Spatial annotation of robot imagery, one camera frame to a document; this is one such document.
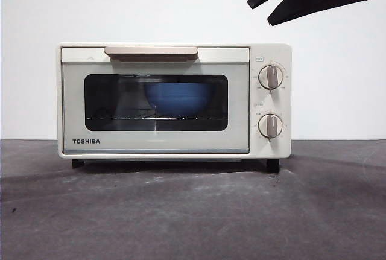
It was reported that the blue ribbed bowl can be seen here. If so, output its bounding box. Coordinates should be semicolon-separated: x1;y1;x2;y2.
143;82;215;115

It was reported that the glass oven door beige handle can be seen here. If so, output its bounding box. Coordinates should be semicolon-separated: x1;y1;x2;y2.
61;46;251;154

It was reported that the cream Toshiba toaster oven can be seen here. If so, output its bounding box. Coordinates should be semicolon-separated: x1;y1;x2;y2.
56;42;293;173

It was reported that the beige oven knob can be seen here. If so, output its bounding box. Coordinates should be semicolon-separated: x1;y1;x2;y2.
258;113;284;139
258;64;285;90

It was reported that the metal wire oven rack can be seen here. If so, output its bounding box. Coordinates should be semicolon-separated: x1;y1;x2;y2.
86;109;227;121

